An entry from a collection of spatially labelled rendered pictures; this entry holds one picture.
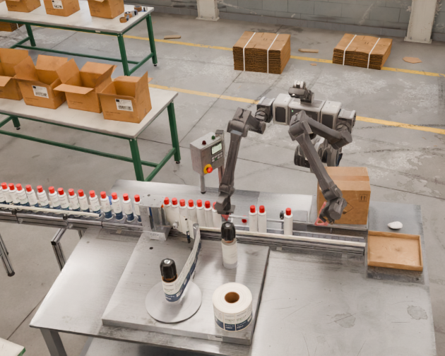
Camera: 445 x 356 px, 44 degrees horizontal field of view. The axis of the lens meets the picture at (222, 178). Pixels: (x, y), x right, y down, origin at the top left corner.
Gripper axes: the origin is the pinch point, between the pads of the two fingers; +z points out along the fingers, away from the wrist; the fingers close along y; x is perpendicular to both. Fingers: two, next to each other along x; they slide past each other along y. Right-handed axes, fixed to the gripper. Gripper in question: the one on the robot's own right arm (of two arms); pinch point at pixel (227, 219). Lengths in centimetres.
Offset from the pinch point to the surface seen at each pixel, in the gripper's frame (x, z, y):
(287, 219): 4.1, -1.3, 35.3
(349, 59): 427, 97, 61
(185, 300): -54, 12, -12
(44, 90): 150, 7, -201
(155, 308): -62, 12, -26
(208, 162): 8.1, -34.7, -11.0
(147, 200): -5.1, -12.7, -46.2
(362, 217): 26, 11, 79
